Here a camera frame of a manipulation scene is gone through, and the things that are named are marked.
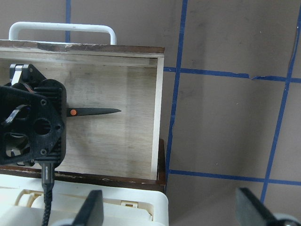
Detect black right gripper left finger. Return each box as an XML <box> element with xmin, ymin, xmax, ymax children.
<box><xmin>51</xmin><ymin>190</ymin><xmax>104</xmax><ymax>226</ymax></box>

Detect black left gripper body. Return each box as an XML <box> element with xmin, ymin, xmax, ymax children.
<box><xmin>0</xmin><ymin>64</ymin><xmax>67</xmax><ymax>167</ymax></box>

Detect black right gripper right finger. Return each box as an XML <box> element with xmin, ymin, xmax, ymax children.
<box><xmin>236</xmin><ymin>188</ymin><xmax>301</xmax><ymax>226</ymax></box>

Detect grey orange scissors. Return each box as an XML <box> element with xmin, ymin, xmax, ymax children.
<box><xmin>66</xmin><ymin>107</ymin><xmax>121</xmax><ymax>117</ymax></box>

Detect brown wooden drawer cabinet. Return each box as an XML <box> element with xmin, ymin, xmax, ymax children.
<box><xmin>0</xmin><ymin>40</ymin><xmax>166</xmax><ymax>192</ymax></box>

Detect white drawer handle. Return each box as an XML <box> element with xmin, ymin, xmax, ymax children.
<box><xmin>8</xmin><ymin>22</ymin><xmax>117</xmax><ymax>45</ymax></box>

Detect white plastic tray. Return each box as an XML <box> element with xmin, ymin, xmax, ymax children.
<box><xmin>0</xmin><ymin>174</ymin><xmax>169</xmax><ymax>226</ymax></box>

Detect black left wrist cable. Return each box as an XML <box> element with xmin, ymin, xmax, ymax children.
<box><xmin>40</xmin><ymin>162</ymin><xmax>56</xmax><ymax>226</ymax></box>

